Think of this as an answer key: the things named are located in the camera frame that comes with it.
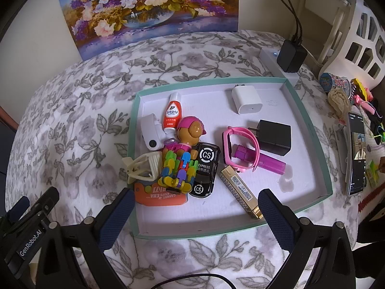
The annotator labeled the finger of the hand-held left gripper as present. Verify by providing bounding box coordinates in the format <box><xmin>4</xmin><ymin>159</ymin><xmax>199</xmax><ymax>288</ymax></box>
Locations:
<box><xmin>0</xmin><ymin>187</ymin><xmax>60</xmax><ymax>232</ymax></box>

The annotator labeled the white lattice basket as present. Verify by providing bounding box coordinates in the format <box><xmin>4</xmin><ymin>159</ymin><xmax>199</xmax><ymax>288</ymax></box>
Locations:
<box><xmin>319</xmin><ymin>0</ymin><xmax>385</xmax><ymax>91</ymax></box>

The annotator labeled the yellow black hair clip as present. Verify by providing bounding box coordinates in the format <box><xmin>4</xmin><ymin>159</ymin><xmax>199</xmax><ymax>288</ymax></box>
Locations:
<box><xmin>352</xmin><ymin>78</ymin><xmax>371</xmax><ymax>97</ymax></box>

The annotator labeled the pink watch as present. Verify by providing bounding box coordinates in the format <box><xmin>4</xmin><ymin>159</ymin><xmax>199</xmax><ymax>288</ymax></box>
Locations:
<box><xmin>222</xmin><ymin>126</ymin><xmax>261</xmax><ymax>173</ymax></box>

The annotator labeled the white charger plug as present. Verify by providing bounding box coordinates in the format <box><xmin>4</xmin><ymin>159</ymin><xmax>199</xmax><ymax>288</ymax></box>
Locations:
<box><xmin>231</xmin><ymin>84</ymin><xmax>262</xmax><ymax>115</ymax></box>

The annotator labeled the white wooden rack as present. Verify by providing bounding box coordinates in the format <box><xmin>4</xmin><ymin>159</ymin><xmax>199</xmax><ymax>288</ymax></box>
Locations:
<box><xmin>301</xmin><ymin>0</ymin><xmax>352</xmax><ymax>64</ymax></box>

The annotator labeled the beige net bundle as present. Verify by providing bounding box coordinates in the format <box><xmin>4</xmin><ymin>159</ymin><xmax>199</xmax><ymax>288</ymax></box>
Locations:
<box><xmin>327</xmin><ymin>89</ymin><xmax>352</xmax><ymax>118</ymax></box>

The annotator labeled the colourful tape roll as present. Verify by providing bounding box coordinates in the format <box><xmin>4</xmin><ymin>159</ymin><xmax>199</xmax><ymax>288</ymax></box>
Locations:
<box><xmin>319</xmin><ymin>72</ymin><xmax>352</xmax><ymax>98</ymax></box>

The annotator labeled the orange toy knife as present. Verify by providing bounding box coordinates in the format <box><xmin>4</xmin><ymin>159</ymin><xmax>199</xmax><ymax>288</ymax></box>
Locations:
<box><xmin>134</xmin><ymin>181</ymin><xmax>189</xmax><ymax>207</ymax></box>

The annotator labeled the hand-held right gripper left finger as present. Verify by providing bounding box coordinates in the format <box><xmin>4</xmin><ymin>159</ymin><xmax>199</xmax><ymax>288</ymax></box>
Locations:
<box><xmin>27</xmin><ymin>188</ymin><xmax>136</xmax><ymax>289</ymax></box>

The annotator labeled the black toy car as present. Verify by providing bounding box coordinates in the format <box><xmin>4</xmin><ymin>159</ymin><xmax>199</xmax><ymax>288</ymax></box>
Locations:
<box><xmin>188</xmin><ymin>142</ymin><xmax>221</xmax><ymax>199</ymax></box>

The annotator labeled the teal-edged white tray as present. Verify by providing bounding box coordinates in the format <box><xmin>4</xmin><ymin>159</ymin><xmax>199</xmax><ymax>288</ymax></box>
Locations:
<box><xmin>129</xmin><ymin>77</ymin><xmax>334</xmax><ymax>241</ymax></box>

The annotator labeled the floral painting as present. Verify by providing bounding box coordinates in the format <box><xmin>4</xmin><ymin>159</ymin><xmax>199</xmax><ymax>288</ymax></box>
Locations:
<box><xmin>57</xmin><ymin>0</ymin><xmax>239</xmax><ymax>61</ymax></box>

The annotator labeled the smartphone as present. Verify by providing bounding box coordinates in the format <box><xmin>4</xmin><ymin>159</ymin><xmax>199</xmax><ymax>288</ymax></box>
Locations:
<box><xmin>344</xmin><ymin>111</ymin><xmax>368</xmax><ymax>196</ymax></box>

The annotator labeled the black charger plug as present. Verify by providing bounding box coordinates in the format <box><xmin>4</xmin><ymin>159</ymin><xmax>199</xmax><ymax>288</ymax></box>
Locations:
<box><xmin>256</xmin><ymin>120</ymin><xmax>292</xmax><ymax>157</ymax></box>

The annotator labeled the purple lighter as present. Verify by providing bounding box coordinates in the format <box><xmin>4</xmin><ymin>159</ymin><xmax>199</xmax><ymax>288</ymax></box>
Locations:
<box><xmin>235</xmin><ymin>145</ymin><xmax>286</xmax><ymax>174</ymax></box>

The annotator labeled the black power adapter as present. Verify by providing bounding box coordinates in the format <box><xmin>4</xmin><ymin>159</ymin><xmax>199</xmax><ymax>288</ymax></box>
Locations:
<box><xmin>276</xmin><ymin>39</ymin><xmax>308</xmax><ymax>73</ymax></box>

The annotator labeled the orange white-capped bottle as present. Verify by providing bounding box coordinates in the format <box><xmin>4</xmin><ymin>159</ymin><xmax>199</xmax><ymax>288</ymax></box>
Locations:
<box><xmin>163</xmin><ymin>93</ymin><xmax>183</xmax><ymax>133</ymax></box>

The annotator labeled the white wristband camera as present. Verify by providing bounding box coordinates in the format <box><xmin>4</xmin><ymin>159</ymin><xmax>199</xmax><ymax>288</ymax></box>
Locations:
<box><xmin>141</xmin><ymin>113</ymin><xmax>164</xmax><ymax>151</ymax></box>

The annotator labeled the red white cloth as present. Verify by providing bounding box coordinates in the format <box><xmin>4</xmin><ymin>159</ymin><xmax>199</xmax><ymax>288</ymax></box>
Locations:
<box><xmin>358</xmin><ymin>184</ymin><xmax>385</xmax><ymax>217</ymax></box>

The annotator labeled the reddish wooden post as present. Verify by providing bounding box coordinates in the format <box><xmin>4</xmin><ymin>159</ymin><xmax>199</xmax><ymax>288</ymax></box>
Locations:
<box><xmin>0</xmin><ymin>105</ymin><xmax>19</xmax><ymax>133</ymax></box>

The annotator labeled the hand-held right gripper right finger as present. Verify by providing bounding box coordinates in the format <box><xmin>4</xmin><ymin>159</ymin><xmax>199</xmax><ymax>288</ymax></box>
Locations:
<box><xmin>258</xmin><ymin>188</ymin><xmax>357</xmax><ymax>289</ymax></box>

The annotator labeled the gold metal bar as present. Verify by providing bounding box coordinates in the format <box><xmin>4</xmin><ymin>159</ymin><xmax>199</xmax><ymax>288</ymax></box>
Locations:
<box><xmin>218</xmin><ymin>165</ymin><xmax>263</xmax><ymax>220</ymax></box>

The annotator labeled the grey floral blanket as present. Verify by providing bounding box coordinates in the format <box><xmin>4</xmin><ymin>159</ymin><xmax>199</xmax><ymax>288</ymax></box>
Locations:
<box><xmin>4</xmin><ymin>30</ymin><xmax>385</xmax><ymax>289</ymax></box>

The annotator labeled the colourful sunflower block toy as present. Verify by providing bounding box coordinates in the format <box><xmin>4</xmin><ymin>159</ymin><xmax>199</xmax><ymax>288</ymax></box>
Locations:
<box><xmin>158</xmin><ymin>151</ymin><xmax>199</xmax><ymax>193</ymax></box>

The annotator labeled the dog toy figure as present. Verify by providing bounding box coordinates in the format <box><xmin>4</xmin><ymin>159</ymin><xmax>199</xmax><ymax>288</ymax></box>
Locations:
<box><xmin>162</xmin><ymin>116</ymin><xmax>208</xmax><ymax>157</ymax></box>

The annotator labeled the white power strip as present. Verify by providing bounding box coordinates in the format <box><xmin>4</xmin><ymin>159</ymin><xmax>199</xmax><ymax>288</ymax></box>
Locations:
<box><xmin>259</xmin><ymin>47</ymin><xmax>300</xmax><ymax>80</ymax></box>

